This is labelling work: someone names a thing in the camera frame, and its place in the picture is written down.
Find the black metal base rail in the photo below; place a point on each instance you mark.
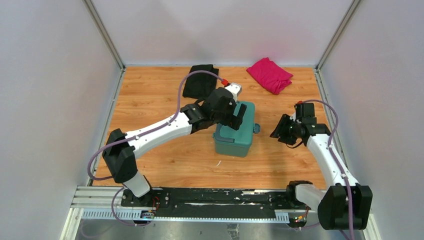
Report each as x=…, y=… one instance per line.
x=222, y=205

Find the teal medicine box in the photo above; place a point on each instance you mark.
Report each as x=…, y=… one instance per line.
x=237, y=143

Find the black folded cloth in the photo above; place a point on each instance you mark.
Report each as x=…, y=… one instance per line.
x=200, y=85

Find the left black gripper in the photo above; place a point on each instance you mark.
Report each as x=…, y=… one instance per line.
x=234, y=120

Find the pink folded cloth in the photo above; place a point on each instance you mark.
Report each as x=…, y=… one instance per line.
x=270, y=76

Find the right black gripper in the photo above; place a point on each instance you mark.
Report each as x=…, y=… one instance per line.
x=280, y=130

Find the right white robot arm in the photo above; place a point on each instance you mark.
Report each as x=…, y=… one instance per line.
x=331, y=179

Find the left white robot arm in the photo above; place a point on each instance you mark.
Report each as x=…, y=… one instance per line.
x=124, y=148

